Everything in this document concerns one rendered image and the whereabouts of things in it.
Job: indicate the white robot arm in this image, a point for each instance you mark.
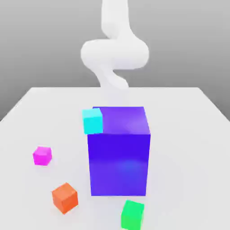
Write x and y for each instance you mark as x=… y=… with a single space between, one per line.
x=115 y=53

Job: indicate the small cyan cube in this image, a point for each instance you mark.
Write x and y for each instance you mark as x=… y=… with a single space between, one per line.
x=92 y=122

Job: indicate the small magenta cube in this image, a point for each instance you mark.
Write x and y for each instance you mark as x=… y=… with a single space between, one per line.
x=42 y=156

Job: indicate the small orange cube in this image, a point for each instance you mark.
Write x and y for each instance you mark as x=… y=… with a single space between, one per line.
x=65 y=198

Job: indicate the small green cube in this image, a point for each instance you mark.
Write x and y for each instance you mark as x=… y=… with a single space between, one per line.
x=132 y=214

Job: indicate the large blue box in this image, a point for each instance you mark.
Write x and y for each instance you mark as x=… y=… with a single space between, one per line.
x=118 y=161

